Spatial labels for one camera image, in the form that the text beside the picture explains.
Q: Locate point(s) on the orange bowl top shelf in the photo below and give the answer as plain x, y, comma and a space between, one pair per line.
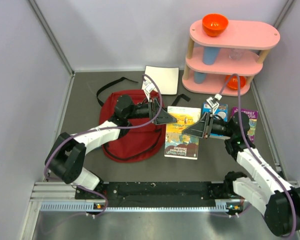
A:
214, 24

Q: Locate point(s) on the yellow Brideshead Revisited book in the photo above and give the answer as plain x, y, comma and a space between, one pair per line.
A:
177, 144

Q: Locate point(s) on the red student backpack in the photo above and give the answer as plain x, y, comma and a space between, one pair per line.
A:
140, 139

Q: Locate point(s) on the blue cup middle shelf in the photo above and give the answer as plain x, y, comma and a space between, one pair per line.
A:
210, 55

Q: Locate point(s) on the orange bowl shelf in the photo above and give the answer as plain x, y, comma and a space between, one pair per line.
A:
214, 24
232, 82

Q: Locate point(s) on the orange bowl bottom shelf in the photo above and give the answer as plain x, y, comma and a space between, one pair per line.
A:
232, 82

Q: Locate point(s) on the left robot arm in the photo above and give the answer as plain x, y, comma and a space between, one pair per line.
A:
67, 156

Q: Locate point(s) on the blue comic book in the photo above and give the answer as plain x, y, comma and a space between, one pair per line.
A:
220, 114

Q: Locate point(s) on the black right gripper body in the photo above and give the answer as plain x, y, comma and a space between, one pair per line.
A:
209, 122

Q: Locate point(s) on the clear glass cup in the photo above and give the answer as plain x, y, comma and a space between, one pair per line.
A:
236, 53

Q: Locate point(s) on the pink three-tier shelf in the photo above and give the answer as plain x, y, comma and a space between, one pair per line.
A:
256, 37

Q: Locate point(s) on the blue cup shelf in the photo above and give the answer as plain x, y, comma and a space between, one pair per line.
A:
199, 77
210, 55

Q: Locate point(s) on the blue cup bottom shelf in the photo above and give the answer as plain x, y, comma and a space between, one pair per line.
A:
199, 77

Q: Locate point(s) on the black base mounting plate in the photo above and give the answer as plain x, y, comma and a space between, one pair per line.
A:
166, 194

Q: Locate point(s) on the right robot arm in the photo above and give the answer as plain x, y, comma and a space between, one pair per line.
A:
274, 197

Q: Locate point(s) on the purple Treehouse book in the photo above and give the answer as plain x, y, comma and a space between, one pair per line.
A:
249, 122

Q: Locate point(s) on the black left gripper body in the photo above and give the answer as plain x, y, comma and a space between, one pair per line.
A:
153, 110

